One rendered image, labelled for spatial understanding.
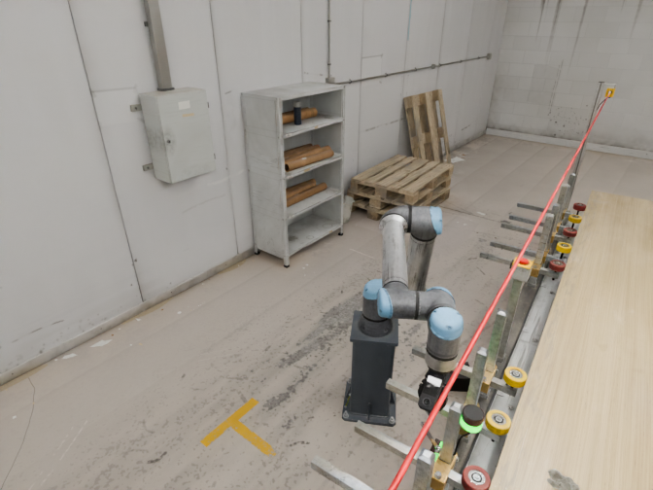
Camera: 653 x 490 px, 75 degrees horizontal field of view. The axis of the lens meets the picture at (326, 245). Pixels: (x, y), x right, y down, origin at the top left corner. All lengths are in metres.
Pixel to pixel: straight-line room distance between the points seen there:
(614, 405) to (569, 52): 7.64
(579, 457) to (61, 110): 3.07
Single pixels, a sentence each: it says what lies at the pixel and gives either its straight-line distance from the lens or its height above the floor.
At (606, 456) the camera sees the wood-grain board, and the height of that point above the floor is 0.90.
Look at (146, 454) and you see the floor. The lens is 2.78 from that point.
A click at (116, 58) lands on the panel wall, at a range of 3.27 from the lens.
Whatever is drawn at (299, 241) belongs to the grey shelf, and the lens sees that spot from 4.25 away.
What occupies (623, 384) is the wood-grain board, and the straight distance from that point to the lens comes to 2.01.
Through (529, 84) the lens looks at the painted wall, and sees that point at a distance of 9.20.
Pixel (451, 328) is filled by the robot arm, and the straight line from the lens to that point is 1.22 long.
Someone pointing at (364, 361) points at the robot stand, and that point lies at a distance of 2.43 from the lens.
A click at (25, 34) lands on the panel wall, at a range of 3.08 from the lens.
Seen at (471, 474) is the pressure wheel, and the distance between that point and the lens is 1.51.
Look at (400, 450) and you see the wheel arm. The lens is 1.57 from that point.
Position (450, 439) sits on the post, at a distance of 1.48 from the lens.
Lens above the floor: 2.11
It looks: 28 degrees down
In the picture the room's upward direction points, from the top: straight up
